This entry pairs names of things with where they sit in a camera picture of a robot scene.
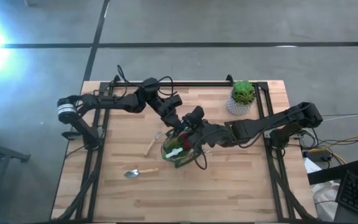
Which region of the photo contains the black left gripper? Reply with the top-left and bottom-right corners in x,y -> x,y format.
157,104 -> 186,133

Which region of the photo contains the green white spray bottle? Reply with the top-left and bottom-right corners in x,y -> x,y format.
163,141 -> 193,163

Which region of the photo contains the wooden-handled hand rake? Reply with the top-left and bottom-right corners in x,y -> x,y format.
144,129 -> 165,157

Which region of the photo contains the cream green-trimmed gardening bag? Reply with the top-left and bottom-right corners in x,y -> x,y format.
161,128 -> 205,169

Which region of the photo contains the white plastic bag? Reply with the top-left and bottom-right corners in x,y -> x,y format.
310,181 -> 339,222

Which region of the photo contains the succulent in triangle-patterned pot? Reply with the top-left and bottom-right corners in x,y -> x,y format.
226,80 -> 257,117

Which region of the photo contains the white paper sheet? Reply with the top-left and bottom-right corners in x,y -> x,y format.
303,157 -> 323,174

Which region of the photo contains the black desk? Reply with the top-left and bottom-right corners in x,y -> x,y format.
306,158 -> 358,224

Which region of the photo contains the black keyboard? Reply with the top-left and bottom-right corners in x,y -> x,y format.
335,170 -> 358,223

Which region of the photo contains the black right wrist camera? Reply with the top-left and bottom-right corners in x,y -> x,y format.
183,105 -> 206,126

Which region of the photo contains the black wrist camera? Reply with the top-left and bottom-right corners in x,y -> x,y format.
165,94 -> 184,110
183,105 -> 206,126

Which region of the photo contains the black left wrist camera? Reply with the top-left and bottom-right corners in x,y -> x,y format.
165,94 -> 184,110

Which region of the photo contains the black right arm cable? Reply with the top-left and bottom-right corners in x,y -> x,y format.
193,144 -> 209,171

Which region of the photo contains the black aluminium table frame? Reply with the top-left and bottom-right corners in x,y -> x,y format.
50,80 -> 319,223

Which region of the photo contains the black left wrist camera cable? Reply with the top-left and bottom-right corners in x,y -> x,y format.
110,64 -> 175,98

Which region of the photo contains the yellow cable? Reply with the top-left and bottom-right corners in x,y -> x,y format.
308,132 -> 358,166

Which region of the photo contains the white cable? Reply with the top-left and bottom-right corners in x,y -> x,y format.
321,112 -> 358,123

